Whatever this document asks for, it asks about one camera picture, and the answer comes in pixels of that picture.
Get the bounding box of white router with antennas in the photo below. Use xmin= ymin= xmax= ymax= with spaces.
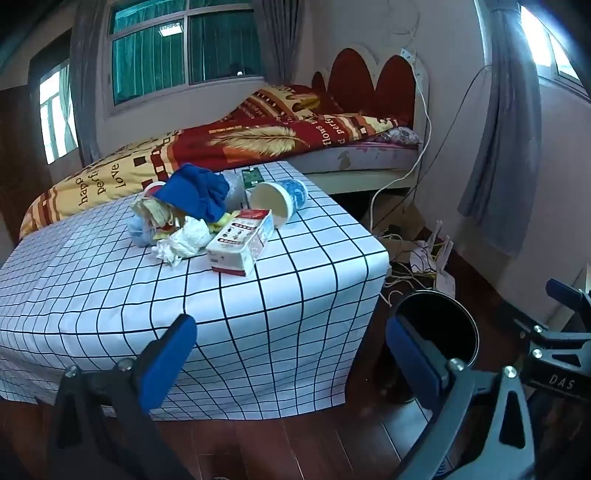
xmin=409 ymin=222 xmax=458 ymax=296

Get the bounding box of black cable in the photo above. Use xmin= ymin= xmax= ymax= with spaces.
xmin=406 ymin=65 xmax=492 ymax=217

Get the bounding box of bed with pale mattress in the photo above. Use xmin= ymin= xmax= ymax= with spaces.
xmin=284 ymin=136 xmax=424 ymax=197

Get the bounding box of white tissue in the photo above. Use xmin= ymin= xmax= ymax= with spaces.
xmin=151 ymin=216 xmax=214 ymax=267

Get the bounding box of white power cable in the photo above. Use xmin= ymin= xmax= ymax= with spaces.
xmin=369 ymin=18 xmax=432 ymax=232

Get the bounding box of blue cloth bag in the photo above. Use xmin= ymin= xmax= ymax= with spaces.
xmin=152 ymin=164 xmax=232 ymax=222

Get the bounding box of red white carton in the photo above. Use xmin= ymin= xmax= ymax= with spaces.
xmin=205 ymin=209 xmax=275 ymax=277

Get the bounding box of clear plastic bottle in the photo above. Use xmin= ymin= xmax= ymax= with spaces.
xmin=222 ymin=171 xmax=250 ymax=210

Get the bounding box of cardboard box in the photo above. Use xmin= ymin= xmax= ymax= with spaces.
xmin=369 ymin=203 xmax=428 ymax=265

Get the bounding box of small side window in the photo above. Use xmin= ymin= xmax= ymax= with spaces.
xmin=30 ymin=60 xmax=79 ymax=164

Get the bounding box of black round trash bin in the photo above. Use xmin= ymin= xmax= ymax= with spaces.
xmin=392 ymin=290 xmax=481 ymax=404

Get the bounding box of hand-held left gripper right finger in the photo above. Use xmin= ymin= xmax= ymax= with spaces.
xmin=385 ymin=314 xmax=539 ymax=480

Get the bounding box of yellow network cable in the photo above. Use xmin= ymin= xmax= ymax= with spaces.
xmin=383 ymin=258 xmax=439 ymax=298

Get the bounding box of red yellow printed blanket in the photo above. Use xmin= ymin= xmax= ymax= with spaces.
xmin=18 ymin=84 xmax=409 ymax=238

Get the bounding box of yellow plastic wrapper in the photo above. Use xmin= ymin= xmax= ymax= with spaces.
xmin=131 ymin=194 xmax=185 ymax=241

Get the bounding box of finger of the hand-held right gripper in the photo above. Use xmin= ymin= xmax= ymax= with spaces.
xmin=546 ymin=278 xmax=591 ymax=319

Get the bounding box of high narrow window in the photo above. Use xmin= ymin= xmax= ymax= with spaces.
xmin=519 ymin=4 xmax=587 ymax=88

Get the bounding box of white black checked tablecloth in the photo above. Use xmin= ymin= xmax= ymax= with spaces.
xmin=0 ymin=161 xmax=389 ymax=421

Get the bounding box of grey curtain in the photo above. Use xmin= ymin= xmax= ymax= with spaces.
xmin=252 ymin=0 xmax=319 ymax=88
xmin=459 ymin=0 xmax=543 ymax=257
xmin=69 ymin=0 xmax=114 ymax=167

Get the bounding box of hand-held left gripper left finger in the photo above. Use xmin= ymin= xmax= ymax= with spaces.
xmin=46 ymin=314 xmax=199 ymax=480

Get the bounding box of floral pillow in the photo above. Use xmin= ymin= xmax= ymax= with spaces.
xmin=374 ymin=127 xmax=423 ymax=147

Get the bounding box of light blue plastic bag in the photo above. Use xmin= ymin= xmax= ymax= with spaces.
xmin=128 ymin=215 xmax=158 ymax=247

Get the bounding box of large sliding window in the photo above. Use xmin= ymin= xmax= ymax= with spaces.
xmin=106 ymin=0 xmax=264 ymax=116

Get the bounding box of red white headboard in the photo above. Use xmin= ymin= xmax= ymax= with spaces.
xmin=311 ymin=44 xmax=430 ymax=127

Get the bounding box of white blue paper cup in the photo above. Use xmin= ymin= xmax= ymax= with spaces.
xmin=249 ymin=179 xmax=309 ymax=228

